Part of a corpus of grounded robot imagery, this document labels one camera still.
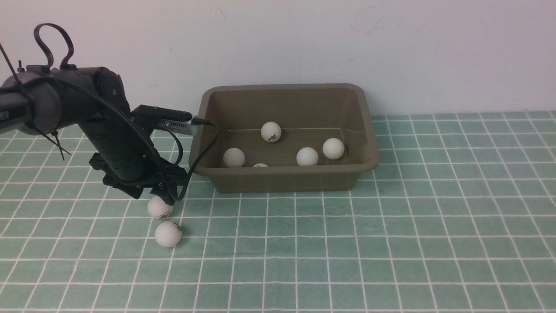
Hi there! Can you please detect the white ping-pong ball plain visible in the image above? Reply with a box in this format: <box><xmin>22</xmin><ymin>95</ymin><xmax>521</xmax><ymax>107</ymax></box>
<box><xmin>154</xmin><ymin>221</ymin><xmax>182</xmax><ymax>248</ymax></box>

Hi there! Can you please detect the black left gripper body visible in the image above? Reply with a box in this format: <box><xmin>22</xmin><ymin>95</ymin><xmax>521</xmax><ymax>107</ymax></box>
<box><xmin>89</xmin><ymin>153</ymin><xmax>188</xmax><ymax>206</ymax></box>

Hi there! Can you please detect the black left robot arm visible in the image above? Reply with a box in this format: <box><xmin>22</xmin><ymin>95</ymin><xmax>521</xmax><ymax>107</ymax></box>
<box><xmin>0</xmin><ymin>23</ymin><xmax>193</xmax><ymax>205</ymax></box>

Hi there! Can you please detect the white ping-pong ball bin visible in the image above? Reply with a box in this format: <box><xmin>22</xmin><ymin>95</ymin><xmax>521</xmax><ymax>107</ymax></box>
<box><xmin>296</xmin><ymin>147</ymin><xmax>318</xmax><ymax>166</ymax></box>

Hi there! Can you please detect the black camera cable left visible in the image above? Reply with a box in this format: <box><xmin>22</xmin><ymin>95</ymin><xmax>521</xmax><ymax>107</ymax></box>
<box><xmin>169</xmin><ymin>117</ymin><xmax>221</xmax><ymax>203</ymax></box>

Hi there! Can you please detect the green checkered tablecloth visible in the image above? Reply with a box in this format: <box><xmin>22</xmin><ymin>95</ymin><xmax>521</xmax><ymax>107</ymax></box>
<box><xmin>0</xmin><ymin>111</ymin><xmax>556</xmax><ymax>313</ymax></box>

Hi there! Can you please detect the olive green plastic bin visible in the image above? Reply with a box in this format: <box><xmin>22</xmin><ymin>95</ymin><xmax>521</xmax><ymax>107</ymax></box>
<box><xmin>193</xmin><ymin>83</ymin><xmax>381</xmax><ymax>193</ymax></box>

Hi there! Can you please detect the white ping-pong ball red logo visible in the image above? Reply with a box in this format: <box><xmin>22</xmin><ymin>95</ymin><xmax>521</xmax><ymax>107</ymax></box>
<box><xmin>147</xmin><ymin>196</ymin><xmax>174</xmax><ymax>219</ymax></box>

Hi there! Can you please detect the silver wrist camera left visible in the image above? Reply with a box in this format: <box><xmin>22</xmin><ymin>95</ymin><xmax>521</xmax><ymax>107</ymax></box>
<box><xmin>131</xmin><ymin>105</ymin><xmax>202</xmax><ymax>136</ymax></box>

